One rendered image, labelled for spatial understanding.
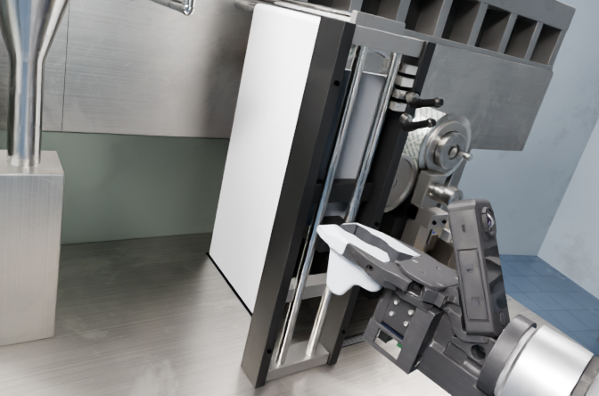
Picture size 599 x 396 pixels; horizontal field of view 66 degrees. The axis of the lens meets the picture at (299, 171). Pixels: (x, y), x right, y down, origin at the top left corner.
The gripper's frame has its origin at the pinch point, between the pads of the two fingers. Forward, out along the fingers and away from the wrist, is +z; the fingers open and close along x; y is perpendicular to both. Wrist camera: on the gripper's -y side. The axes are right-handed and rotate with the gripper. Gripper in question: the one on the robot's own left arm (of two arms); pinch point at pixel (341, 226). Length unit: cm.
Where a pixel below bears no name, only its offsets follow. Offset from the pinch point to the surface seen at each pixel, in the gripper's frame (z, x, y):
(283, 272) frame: 10.0, 6.0, 12.4
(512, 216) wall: 72, 338, 44
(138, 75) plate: 57, 4, -3
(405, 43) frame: 8.2, 12.0, -21.3
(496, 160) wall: 88, 300, 6
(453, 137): 12.3, 46.0, -10.6
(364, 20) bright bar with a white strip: 17.8, 14.7, -23.2
